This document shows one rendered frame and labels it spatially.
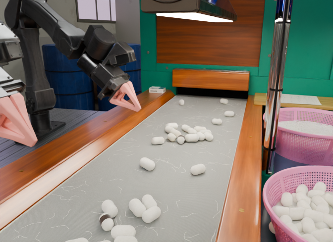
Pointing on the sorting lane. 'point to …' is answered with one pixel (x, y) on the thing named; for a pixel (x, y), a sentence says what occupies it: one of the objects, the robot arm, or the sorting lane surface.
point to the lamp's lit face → (194, 17)
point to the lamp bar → (189, 4)
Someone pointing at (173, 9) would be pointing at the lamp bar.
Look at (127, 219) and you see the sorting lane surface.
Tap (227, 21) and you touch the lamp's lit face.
